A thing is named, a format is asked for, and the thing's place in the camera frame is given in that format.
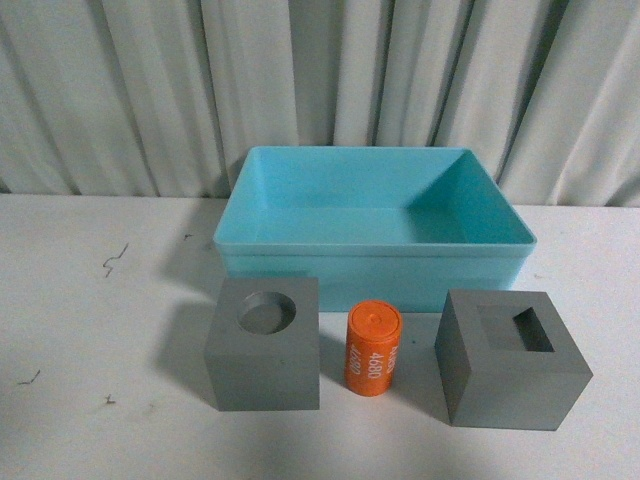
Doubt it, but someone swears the orange cylinder with white numbers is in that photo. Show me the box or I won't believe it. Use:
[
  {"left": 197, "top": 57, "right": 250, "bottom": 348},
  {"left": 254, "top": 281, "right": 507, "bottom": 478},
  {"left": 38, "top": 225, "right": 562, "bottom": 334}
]
[{"left": 344, "top": 300, "right": 403, "bottom": 397}]

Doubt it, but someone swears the gray cube with round hole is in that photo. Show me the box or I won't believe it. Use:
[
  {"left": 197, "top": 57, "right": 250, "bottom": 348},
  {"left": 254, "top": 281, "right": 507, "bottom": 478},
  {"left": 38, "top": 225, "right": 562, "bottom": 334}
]
[{"left": 204, "top": 277, "right": 320, "bottom": 411}]

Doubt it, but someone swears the gray cube with square recess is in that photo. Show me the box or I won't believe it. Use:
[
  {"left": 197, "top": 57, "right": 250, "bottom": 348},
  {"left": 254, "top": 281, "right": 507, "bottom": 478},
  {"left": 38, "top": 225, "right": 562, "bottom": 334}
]
[{"left": 435, "top": 289, "right": 593, "bottom": 431}]

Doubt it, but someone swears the light blue plastic box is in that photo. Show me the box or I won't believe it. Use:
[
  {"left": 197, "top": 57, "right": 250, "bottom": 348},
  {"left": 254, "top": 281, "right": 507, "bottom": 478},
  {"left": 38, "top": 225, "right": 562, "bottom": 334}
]
[{"left": 213, "top": 146, "right": 536, "bottom": 312}]

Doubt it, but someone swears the white pleated curtain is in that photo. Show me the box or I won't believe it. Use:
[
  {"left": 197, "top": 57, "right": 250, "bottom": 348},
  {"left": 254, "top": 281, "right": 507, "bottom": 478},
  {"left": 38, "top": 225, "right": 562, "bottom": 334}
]
[{"left": 1, "top": 1, "right": 639, "bottom": 207}]

